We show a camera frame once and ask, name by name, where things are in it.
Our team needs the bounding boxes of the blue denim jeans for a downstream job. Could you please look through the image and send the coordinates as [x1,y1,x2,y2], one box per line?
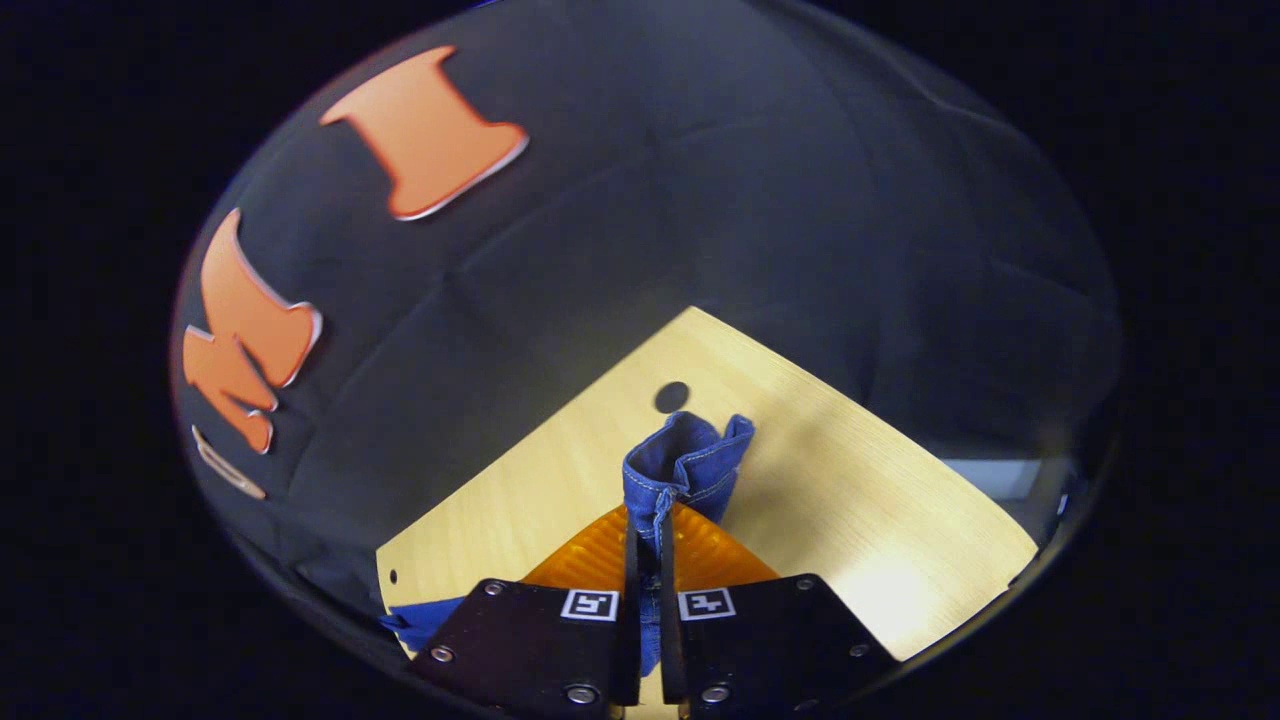
[380,410,757,681]

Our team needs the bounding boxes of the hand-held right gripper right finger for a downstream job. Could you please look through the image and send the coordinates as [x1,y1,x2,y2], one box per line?
[656,503,901,713]

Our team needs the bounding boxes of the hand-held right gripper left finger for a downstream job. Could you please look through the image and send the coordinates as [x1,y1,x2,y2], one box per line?
[410,505,641,709]

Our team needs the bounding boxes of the black backdrop cloth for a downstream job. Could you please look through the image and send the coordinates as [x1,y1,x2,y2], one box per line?
[170,0,1121,641]

